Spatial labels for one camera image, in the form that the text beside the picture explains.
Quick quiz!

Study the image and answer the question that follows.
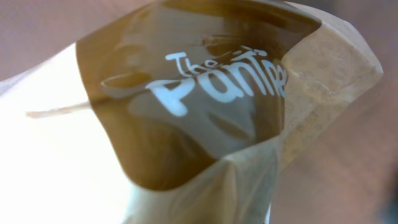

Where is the cookie bag with barcode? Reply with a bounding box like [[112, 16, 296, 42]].
[[1, 1, 383, 223]]

